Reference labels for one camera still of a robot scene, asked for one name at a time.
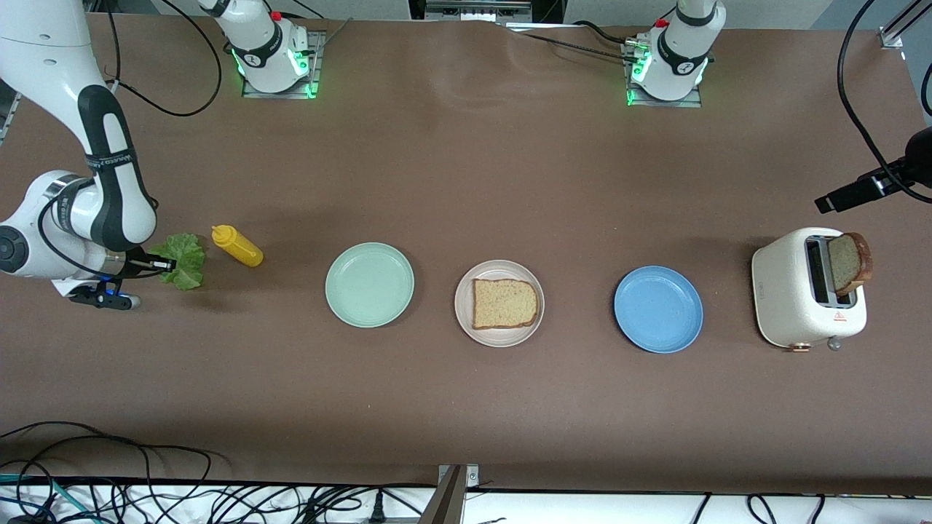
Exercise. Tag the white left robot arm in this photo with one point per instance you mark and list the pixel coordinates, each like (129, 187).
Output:
(681, 51)

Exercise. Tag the grey metal edge bracket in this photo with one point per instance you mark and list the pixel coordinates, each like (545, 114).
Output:
(448, 502)

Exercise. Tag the black power plug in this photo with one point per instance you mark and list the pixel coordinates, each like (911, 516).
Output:
(377, 511)

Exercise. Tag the blue plate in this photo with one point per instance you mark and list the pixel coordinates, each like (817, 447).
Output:
(658, 309)

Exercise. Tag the silver metal bracket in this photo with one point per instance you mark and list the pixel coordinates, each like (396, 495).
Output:
(477, 11)

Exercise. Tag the beige plate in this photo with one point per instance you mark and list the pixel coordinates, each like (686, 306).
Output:
(463, 306)

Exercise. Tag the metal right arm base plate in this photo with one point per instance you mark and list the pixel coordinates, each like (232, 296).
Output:
(247, 90)

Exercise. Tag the mint green plate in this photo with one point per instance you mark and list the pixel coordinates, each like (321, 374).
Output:
(369, 284)

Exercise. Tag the yellow mustard squeeze bottle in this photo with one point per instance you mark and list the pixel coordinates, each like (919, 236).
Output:
(240, 249)

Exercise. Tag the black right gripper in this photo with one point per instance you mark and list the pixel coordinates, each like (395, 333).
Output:
(135, 263)

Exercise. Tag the aluminium frame rail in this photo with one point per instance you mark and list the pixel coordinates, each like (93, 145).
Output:
(890, 36)

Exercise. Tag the white toaster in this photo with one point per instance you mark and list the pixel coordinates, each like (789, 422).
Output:
(783, 291)

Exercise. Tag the green lettuce leaf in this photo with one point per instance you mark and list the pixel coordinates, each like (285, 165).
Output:
(188, 262)

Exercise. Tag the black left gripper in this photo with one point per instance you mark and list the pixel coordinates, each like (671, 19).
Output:
(856, 192)

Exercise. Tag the light brown bread slice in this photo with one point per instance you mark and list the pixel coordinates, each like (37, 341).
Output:
(504, 303)

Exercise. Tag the bread slice with dark crust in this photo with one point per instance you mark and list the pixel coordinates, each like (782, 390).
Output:
(848, 262)

